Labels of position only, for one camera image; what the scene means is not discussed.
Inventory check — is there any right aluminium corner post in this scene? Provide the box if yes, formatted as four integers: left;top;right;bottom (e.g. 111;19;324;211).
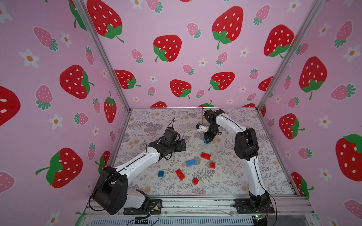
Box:
256;0;325;113

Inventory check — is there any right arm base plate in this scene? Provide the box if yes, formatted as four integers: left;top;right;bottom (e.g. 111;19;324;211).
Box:
233;199;275;214

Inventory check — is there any dark blue 2x2 brick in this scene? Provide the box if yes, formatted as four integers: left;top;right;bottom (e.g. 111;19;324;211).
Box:
203;137;212;144

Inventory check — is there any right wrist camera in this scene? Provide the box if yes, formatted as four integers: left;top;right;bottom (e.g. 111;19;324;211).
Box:
196;123;207;132

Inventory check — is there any aluminium front rail frame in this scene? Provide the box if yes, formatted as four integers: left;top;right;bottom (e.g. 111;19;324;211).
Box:
77;195;322;226

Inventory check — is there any blue 2x2 brick left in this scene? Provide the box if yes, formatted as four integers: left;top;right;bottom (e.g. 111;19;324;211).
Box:
157;170;165;178

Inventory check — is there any light blue 2x4 brick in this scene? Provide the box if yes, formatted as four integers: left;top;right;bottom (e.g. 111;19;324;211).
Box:
185;159;197;167

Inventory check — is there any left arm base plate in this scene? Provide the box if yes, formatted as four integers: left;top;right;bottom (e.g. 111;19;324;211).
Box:
123;199;162;215

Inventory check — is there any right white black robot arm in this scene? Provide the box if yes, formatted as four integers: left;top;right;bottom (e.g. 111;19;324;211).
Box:
197;109;270;212

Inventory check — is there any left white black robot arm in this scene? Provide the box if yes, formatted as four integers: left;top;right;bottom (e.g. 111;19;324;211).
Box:
90;127;186;215

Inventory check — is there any left aluminium corner post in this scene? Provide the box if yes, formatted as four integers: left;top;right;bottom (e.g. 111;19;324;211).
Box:
74;0;131;113

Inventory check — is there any red 2x4 brick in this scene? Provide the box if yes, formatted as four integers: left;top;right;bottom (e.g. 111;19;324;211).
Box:
175;169;186;181
200;153;211;161

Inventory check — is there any aluminium corner post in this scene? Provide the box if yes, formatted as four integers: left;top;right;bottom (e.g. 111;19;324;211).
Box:
74;0;131;113
256;0;325;113

